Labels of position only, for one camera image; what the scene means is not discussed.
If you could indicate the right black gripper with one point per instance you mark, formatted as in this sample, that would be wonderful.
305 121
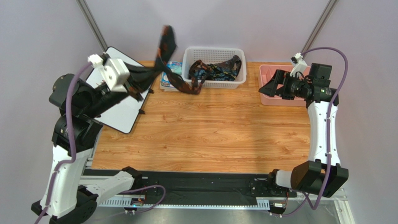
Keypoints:
284 86

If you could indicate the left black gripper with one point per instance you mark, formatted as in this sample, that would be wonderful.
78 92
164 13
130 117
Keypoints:
131 83

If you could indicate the black orange floral tie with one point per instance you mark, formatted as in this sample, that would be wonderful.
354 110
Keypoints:
143 77

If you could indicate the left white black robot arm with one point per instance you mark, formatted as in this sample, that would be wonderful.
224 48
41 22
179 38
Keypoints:
66 200

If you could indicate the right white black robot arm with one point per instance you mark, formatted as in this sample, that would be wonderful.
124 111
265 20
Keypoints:
322 173

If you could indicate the dark floral ties pile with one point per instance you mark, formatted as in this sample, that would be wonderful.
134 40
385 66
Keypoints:
228 70

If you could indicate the white plastic basket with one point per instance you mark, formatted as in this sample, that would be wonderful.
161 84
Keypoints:
214 55

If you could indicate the white whiteboard black frame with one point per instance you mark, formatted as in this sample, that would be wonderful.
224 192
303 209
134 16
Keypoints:
122 116

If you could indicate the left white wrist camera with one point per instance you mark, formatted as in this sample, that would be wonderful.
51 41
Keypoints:
113 73

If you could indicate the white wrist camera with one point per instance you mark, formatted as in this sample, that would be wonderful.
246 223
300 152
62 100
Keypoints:
299 65
113 73

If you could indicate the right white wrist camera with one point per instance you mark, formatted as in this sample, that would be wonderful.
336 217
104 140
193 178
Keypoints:
299 65

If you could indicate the left aluminium frame post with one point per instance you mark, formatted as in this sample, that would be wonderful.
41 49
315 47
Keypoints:
84 7

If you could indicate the aluminium frame post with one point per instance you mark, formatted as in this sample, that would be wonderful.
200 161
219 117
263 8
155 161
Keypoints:
328 10
84 7

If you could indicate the right aluminium frame post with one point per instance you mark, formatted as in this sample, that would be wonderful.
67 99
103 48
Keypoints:
328 10

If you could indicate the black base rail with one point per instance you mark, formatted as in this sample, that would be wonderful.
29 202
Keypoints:
216 189

